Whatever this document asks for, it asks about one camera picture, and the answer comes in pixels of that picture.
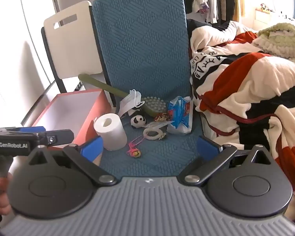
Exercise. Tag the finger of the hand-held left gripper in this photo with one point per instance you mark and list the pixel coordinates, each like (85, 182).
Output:
(61, 136)
(33, 129)

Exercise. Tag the orange cardboard box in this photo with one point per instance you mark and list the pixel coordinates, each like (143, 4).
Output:
(98, 108)

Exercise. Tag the red black white printed blanket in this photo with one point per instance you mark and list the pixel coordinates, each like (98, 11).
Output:
(260, 78)

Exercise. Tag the small panda plush toy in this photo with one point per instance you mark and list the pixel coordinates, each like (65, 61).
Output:
(138, 121)

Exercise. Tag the white chair with black frame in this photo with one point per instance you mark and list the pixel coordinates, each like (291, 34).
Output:
(71, 49)

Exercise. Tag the small red gold ornament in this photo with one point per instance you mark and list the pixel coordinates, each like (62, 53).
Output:
(162, 117)

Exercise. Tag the green fuzzy blanket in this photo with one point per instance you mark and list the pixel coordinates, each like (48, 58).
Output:
(280, 41)

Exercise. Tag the white bed headboard shelf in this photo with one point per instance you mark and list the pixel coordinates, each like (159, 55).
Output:
(268, 18)

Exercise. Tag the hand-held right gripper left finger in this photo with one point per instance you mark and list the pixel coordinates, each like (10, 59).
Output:
(92, 149)

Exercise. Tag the white wardrobe door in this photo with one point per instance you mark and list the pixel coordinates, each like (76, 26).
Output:
(14, 41)

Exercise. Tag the blue printed tissue pack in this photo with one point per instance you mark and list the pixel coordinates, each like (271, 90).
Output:
(179, 118)

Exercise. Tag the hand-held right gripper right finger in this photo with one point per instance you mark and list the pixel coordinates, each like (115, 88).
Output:
(206, 148)

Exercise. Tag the white face mask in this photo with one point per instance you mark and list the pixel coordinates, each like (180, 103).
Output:
(127, 103)

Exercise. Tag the blue textured seat cushion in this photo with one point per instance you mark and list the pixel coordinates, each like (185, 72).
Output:
(142, 41)

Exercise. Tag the person's left hand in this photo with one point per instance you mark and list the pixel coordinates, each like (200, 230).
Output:
(3, 191)

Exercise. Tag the white toilet paper roll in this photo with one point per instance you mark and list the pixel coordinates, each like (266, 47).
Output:
(113, 132)

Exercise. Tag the clear plastic packet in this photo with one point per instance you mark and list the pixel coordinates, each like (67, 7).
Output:
(159, 124)

